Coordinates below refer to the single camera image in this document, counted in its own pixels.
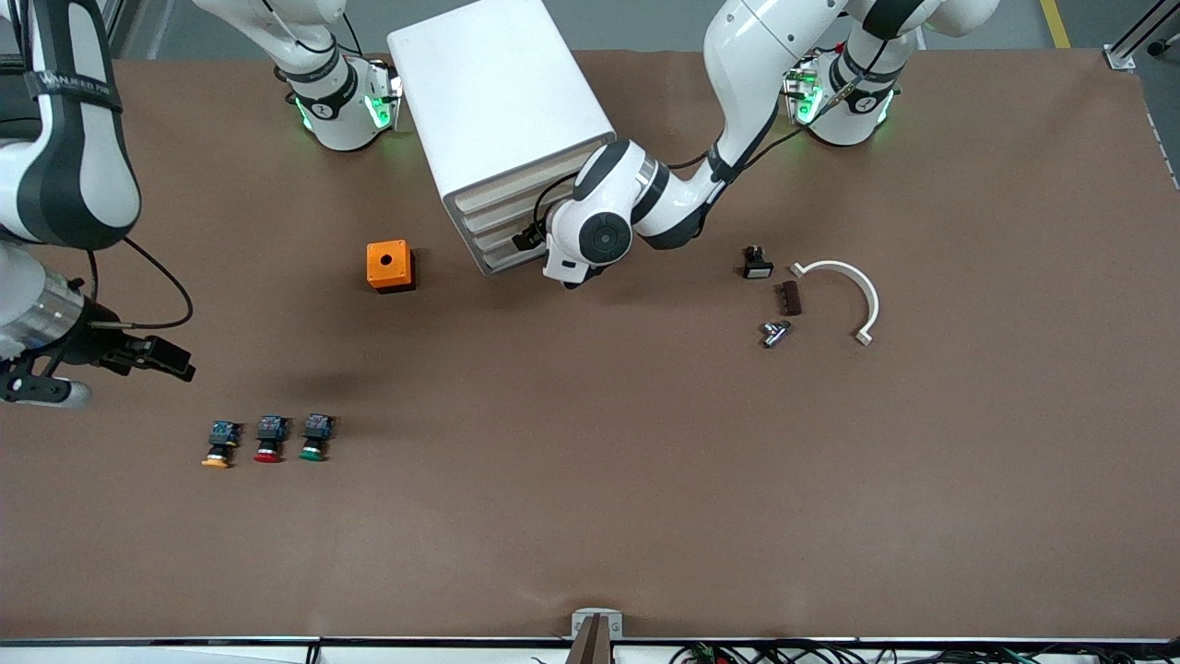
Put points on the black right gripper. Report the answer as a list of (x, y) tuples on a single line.
[(89, 342)]

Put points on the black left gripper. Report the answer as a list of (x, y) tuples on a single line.
[(533, 237)]

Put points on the white plastic drawer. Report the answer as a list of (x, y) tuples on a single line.
[(498, 239), (498, 192), (498, 216), (502, 260)]

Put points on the green push button switch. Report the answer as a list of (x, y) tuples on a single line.
[(315, 438)]

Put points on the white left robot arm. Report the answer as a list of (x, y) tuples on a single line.
[(765, 46)]

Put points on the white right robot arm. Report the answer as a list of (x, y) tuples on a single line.
[(336, 120)]

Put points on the white drawer cabinet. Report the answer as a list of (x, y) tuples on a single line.
[(489, 92)]

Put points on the black white push button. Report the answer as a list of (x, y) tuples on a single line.
[(758, 267)]

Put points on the brown terminal block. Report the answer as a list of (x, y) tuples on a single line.
[(788, 298)]

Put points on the yellow push button switch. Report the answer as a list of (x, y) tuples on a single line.
[(219, 438)]

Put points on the red push button switch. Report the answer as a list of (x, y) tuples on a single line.
[(269, 433)]

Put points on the orange button enclosure box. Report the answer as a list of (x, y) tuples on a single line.
[(376, 267)]

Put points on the silver key switch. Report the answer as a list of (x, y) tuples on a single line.
[(774, 334)]

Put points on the white table edge rail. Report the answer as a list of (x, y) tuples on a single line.
[(184, 650)]

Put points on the aluminium frame profile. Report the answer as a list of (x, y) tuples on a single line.
[(103, 28), (1129, 46)]

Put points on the white curved plastic bracket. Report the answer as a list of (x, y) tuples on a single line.
[(867, 295)]

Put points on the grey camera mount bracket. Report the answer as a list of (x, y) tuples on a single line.
[(583, 625)]

